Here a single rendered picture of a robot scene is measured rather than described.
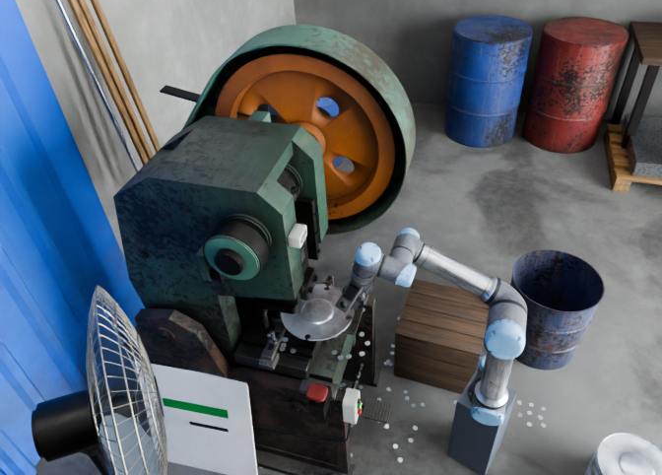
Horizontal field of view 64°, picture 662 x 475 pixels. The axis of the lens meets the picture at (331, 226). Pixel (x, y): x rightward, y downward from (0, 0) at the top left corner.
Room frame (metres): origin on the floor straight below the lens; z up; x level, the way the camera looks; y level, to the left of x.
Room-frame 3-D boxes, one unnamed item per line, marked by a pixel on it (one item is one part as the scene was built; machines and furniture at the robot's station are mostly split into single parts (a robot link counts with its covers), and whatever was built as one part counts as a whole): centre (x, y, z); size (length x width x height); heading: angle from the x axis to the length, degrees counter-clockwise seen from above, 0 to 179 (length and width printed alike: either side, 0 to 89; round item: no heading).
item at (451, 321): (1.69, -0.53, 0.18); 0.40 x 0.38 x 0.35; 67
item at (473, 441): (1.17, -0.58, 0.23); 0.18 x 0.18 x 0.45; 51
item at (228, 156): (1.48, 0.33, 0.83); 0.79 x 0.43 x 1.34; 71
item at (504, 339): (1.04, -0.53, 0.82); 0.15 x 0.12 x 0.55; 158
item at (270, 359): (1.28, 0.25, 0.76); 0.17 x 0.06 x 0.10; 161
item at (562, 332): (1.75, -1.08, 0.24); 0.42 x 0.42 x 0.48
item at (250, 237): (1.21, 0.30, 1.31); 0.22 x 0.12 x 0.22; 71
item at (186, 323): (1.23, 0.42, 0.45); 0.92 x 0.12 x 0.90; 71
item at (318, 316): (1.39, 0.08, 0.78); 0.29 x 0.29 x 0.01
